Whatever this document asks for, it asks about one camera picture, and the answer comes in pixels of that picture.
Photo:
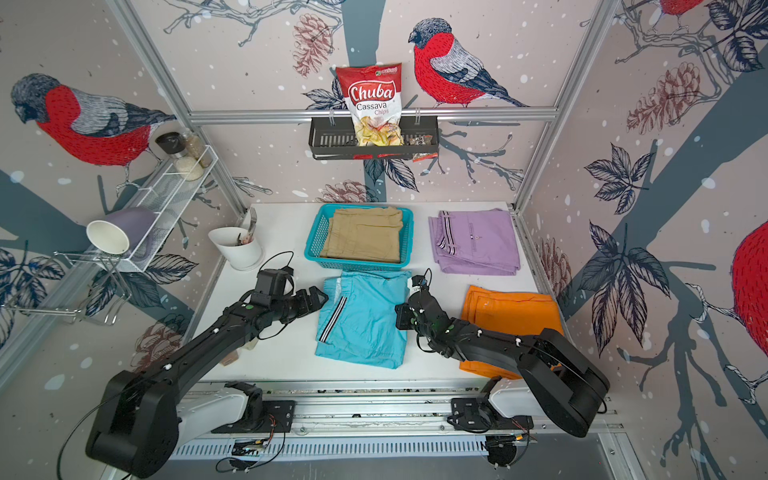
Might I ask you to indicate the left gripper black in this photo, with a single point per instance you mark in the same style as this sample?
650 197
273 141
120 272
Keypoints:
307 306

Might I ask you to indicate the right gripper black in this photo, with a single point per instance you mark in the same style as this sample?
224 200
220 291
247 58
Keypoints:
403 310

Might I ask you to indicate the teal pants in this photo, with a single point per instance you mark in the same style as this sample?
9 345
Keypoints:
358 322

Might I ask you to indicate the beige pants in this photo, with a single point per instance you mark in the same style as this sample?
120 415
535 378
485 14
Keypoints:
364 235

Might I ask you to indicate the purple pants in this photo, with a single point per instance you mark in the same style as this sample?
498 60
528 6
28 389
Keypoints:
475 243

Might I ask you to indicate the orange pants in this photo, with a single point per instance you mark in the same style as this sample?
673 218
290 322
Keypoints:
515 313

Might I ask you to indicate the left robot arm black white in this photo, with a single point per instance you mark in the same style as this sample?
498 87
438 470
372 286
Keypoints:
136 427

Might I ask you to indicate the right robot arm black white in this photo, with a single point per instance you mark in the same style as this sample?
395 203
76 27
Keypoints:
568 387

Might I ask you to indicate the teal plastic basket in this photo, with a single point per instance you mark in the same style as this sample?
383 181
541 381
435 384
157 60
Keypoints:
319 232

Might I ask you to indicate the white utensil holder cup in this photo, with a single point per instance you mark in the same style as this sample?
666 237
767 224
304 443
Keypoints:
236 245

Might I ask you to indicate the spice jar on table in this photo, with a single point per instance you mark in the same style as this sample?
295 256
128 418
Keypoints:
230 358

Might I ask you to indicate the glass spice bottle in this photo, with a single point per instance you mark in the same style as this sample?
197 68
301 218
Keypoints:
196 147

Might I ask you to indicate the purple white cup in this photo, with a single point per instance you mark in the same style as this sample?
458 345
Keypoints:
121 231

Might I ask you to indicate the black lid spice jar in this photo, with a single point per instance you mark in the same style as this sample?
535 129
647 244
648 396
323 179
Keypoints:
185 164

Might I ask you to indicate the red cassava chips bag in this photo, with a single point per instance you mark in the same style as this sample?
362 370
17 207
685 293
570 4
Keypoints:
373 97

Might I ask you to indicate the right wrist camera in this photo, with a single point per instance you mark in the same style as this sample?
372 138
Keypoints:
419 283

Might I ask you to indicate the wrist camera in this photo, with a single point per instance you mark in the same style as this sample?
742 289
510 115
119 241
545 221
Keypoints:
419 283
272 285

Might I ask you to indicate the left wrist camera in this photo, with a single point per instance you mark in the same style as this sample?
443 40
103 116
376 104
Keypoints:
272 285

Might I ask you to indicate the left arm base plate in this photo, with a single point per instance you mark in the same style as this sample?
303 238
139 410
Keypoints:
262 416

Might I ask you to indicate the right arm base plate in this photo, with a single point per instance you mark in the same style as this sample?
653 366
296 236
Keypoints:
477 416

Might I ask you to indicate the black hanging wire shelf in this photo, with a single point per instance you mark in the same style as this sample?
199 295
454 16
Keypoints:
334 139

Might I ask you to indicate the white wire wall shelf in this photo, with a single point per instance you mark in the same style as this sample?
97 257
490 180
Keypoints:
160 201

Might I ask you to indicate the wire cup rack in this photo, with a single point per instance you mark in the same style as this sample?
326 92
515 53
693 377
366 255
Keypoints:
70 287

